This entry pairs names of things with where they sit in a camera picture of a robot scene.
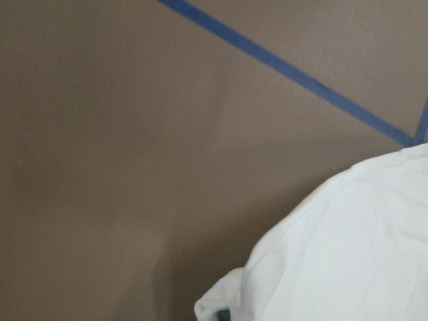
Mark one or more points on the white long-sleeve printed shirt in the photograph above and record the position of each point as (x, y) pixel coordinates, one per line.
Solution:
(354, 249)

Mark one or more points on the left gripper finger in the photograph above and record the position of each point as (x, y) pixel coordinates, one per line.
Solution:
(223, 315)

